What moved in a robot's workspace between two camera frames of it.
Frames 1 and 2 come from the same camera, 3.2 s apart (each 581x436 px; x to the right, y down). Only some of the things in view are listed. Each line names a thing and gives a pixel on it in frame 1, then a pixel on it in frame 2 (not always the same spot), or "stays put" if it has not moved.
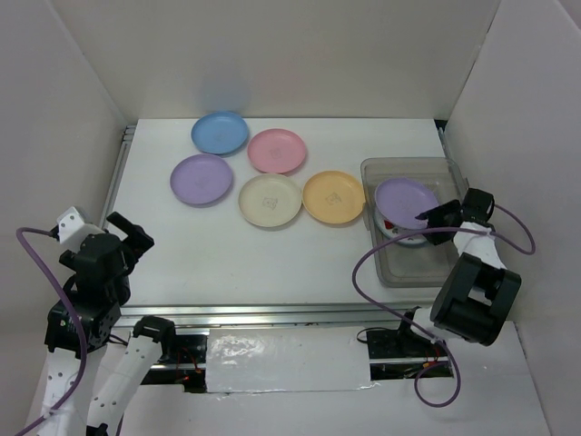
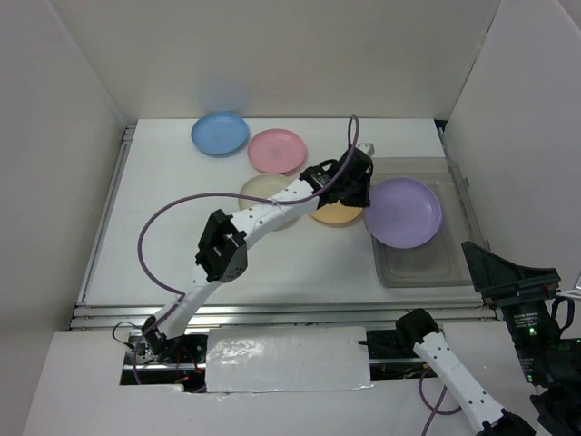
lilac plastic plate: x=201 y=180 → x=403 y=213
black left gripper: x=138 y=238 → x=361 y=200
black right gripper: x=435 y=214 → x=497 y=277
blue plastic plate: x=220 y=132 stays put
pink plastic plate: x=276 y=149 stays put
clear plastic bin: x=412 y=265 stays put
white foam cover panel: x=286 y=359 stays put
